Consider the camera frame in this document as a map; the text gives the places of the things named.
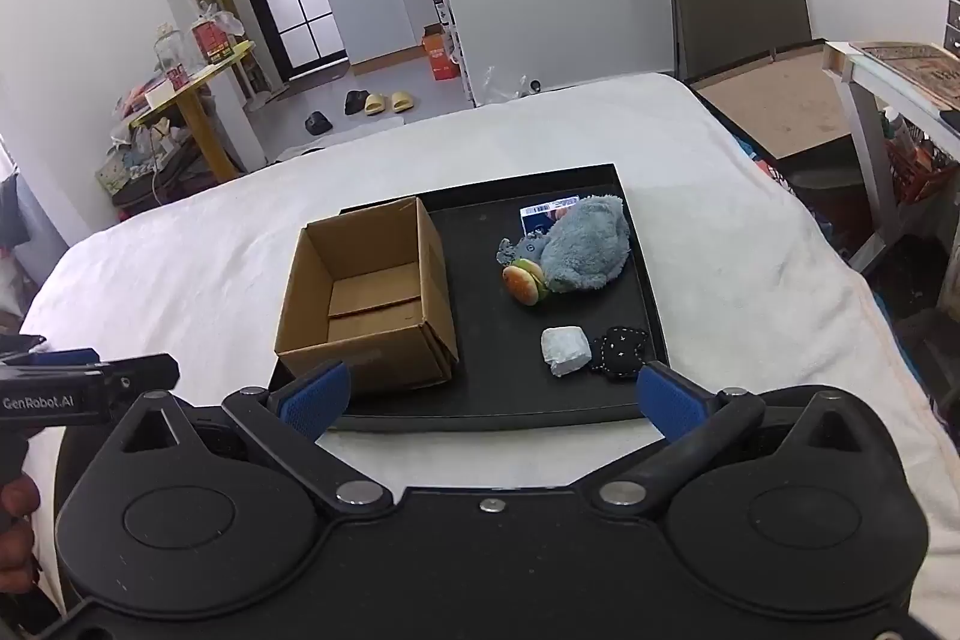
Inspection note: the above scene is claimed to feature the grey padded panel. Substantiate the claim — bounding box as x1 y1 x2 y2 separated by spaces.
666 0 815 82

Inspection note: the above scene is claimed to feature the person's left hand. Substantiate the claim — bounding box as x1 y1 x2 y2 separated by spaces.
0 475 41 594

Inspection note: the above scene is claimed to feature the white narrow rack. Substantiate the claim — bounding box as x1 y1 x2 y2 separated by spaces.
435 0 477 109

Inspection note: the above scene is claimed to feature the pile of clutter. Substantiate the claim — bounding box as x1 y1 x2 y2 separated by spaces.
94 119 226 214

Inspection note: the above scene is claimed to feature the brown cardboard sheet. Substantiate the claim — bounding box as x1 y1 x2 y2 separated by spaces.
690 44 856 169

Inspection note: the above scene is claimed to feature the clear plastic bag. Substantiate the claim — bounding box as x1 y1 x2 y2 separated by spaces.
480 66 530 101

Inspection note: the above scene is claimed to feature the large red box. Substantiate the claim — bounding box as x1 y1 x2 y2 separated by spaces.
191 14 233 65

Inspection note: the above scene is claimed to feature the yellow side table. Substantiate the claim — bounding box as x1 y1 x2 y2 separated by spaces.
127 40 256 184

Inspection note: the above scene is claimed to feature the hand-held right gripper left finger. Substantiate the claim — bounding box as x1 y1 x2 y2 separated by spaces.
111 361 395 515

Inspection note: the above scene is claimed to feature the white kitchen cabinet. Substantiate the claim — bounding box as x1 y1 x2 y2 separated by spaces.
319 0 443 67

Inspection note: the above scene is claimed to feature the white fan stand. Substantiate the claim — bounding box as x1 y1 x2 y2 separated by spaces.
236 55 275 112

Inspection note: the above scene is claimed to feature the white soft block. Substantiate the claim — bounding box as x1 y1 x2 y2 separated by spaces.
541 325 593 378

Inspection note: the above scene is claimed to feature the dark cloth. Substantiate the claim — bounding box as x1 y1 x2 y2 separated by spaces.
0 167 31 251

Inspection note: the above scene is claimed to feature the hamburger plush toy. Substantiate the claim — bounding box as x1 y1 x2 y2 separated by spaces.
501 259 548 309

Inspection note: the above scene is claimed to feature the brown cardboard box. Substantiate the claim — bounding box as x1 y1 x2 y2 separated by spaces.
274 196 460 395

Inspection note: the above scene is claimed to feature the brown printed mat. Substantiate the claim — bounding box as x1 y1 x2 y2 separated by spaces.
851 40 960 109

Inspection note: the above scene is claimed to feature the red basket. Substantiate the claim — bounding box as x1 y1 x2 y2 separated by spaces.
885 137 960 206

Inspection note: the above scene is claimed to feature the small blue whale toy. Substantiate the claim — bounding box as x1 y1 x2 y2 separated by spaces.
496 235 552 266

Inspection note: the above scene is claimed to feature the blue-grey plush toy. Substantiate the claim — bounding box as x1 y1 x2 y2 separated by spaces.
538 194 632 295

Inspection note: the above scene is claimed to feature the blue and white packet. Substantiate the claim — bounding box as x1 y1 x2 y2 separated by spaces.
519 195 586 240

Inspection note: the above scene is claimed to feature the white desk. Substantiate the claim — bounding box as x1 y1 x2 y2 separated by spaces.
821 40 960 274

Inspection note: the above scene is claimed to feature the orange carton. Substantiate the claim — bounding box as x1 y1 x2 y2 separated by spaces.
421 26 460 81

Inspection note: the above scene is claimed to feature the black tray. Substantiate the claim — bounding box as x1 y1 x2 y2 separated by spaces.
266 162 671 435

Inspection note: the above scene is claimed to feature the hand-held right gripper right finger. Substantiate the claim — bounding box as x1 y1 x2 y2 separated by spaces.
581 361 875 515

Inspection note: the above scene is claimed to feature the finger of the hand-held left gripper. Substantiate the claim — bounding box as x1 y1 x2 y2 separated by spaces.
101 353 182 404
0 333 101 369

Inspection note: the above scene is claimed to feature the black star-patterned pouch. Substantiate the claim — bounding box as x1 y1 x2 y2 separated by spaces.
587 325 650 380

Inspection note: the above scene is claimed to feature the clear glass jar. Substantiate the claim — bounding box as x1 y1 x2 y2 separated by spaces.
154 26 203 79

